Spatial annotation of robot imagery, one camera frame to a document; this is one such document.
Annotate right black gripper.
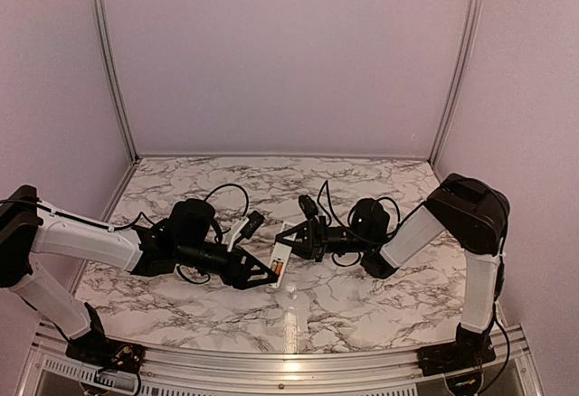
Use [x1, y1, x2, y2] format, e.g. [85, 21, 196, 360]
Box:
[276, 215, 371, 262]

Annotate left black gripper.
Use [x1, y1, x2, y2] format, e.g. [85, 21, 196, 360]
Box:
[176, 240, 279, 289]

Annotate white remote control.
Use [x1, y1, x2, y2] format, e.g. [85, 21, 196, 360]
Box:
[267, 222, 295, 288]

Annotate white battery cover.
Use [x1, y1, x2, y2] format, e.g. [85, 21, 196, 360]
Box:
[294, 306, 309, 333]

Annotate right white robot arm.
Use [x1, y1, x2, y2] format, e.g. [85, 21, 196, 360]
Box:
[269, 174, 510, 367]

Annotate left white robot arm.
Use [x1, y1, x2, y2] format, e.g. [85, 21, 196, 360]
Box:
[1, 185, 279, 364]

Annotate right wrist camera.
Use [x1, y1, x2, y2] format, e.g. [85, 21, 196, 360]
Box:
[298, 194, 318, 220]

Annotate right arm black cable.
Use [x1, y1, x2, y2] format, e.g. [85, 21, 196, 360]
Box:
[316, 179, 402, 269]

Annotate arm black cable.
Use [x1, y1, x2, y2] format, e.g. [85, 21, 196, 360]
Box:
[316, 179, 402, 269]
[130, 182, 250, 285]

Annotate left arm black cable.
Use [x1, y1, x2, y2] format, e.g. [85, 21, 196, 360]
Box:
[130, 182, 250, 285]

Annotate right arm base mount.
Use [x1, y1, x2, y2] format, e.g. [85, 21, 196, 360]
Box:
[417, 342, 497, 376]

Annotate aluminium front rail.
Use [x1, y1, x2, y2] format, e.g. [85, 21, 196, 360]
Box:
[16, 323, 545, 395]

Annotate right aluminium corner post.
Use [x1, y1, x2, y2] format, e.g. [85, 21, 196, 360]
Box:
[428, 0, 483, 166]

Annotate aluminium corner post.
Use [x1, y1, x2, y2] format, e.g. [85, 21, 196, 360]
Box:
[428, 0, 483, 166]
[91, 0, 139, 164]

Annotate left aluminium corner post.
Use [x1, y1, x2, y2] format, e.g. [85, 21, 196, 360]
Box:
[91, 0, 139, 164]

